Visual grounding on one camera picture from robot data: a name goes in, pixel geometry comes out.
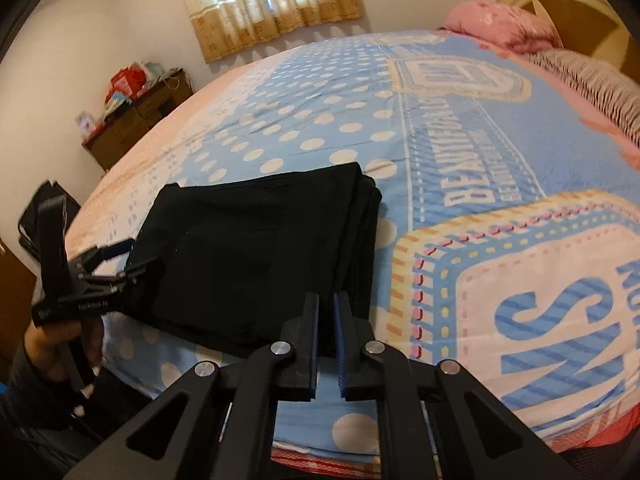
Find pink floral pillow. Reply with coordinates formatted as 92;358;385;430
444;1;562;57

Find blue and pink printed bedsheet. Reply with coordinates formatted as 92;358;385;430
65;27;640;461

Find pile of red bags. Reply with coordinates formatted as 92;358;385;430
102;60;181;112

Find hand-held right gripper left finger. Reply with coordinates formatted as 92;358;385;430
62;291;321;480

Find cream and wood headboard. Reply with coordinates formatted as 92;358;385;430
495;0;640;87

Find brown wooden door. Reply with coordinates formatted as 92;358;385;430
0;237;39;367

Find black pants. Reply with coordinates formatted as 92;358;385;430
125;161;384;361

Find person's left hand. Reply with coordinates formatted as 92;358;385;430
22;316;104;387

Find black folding chair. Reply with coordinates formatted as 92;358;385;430
17;180;82;264

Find beige patterned curtain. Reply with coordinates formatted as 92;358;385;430
172;0;364;65

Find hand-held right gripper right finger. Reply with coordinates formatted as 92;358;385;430
333;291;578;480

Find person's left forearm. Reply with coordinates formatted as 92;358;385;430
0;340;77;432

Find brown wooden cabinet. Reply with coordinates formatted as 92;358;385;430
82;71;195;174

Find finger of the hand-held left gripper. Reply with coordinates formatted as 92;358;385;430
80;257;167;292
77;239;137;275

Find grey striped blanket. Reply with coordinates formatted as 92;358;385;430
525;49;640;147

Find dark jacket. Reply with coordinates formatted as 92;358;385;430
0;360;151;480

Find red striped mattress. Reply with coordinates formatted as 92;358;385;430
270;410;640;480

